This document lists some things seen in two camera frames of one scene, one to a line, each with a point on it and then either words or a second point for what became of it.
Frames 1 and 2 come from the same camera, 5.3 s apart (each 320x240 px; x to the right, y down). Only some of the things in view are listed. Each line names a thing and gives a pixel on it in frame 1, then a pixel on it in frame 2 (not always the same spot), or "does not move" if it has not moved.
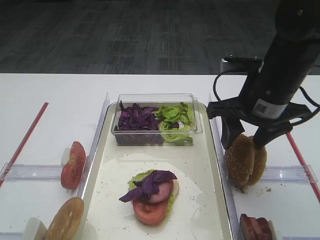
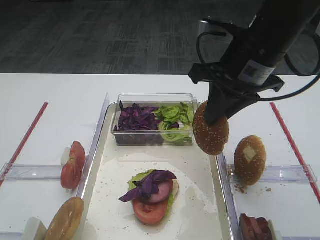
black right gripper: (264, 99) -> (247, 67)
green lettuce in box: (176, 125) does not move
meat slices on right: (252, 228) does not move
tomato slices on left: (71, 171) does not move
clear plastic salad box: (156, 119) does not move
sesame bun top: (240, 160) -> (212, 138)
